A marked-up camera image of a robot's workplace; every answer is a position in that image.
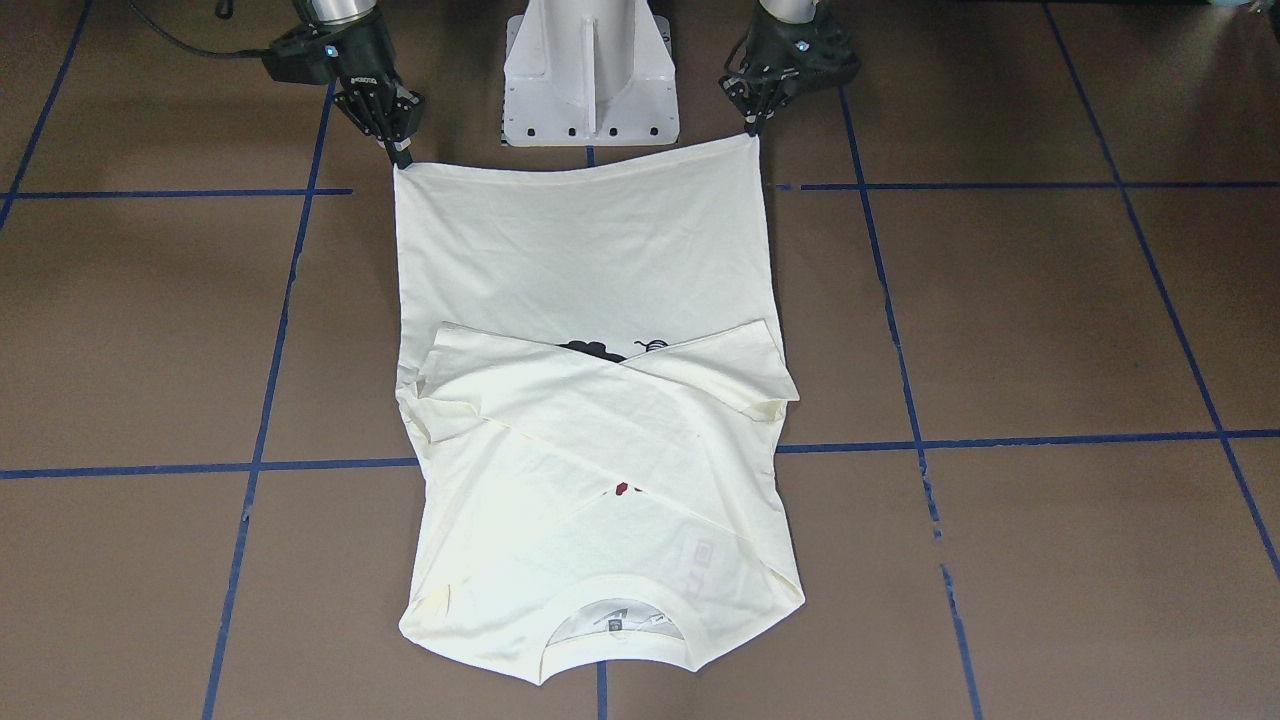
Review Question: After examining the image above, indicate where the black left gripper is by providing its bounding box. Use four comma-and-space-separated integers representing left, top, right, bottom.
719, 8, 861, 137

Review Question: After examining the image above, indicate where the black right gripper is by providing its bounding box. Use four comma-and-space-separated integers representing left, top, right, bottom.
262, 12, 425, 169

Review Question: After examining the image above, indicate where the cream cat print t-shirt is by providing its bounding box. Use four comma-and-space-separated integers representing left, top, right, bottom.
393, 135, 805, 685

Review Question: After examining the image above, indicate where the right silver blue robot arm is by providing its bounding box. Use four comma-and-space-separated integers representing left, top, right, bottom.
262, 1, 425, 169

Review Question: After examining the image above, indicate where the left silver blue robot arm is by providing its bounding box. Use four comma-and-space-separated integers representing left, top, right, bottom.
719, 1, 861, 137

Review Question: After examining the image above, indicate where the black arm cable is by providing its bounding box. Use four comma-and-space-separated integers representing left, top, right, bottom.
125, 0, 301, 61

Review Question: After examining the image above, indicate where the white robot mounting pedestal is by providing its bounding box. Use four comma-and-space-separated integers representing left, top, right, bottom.
502, 1, 680, 147

